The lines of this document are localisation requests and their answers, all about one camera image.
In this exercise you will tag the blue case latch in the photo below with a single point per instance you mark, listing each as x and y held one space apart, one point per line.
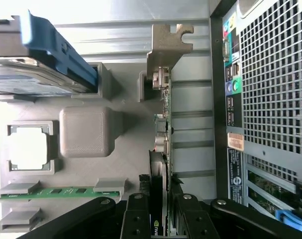
290 220

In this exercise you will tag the black open PC case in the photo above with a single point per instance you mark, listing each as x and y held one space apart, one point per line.
270 74

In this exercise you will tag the green RAM stick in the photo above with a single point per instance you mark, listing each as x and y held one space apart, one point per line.
61 193

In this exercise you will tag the silver CPU chip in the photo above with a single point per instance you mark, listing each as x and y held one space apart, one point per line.
29 149

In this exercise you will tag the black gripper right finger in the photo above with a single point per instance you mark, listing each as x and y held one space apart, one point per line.
190 219

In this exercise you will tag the hard disk with blue bracket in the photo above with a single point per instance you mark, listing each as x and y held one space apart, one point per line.
41 49

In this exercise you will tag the grey plastic parts rack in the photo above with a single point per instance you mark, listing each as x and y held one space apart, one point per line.
81 129

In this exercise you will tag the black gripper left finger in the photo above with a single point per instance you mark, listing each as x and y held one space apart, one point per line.
137 219

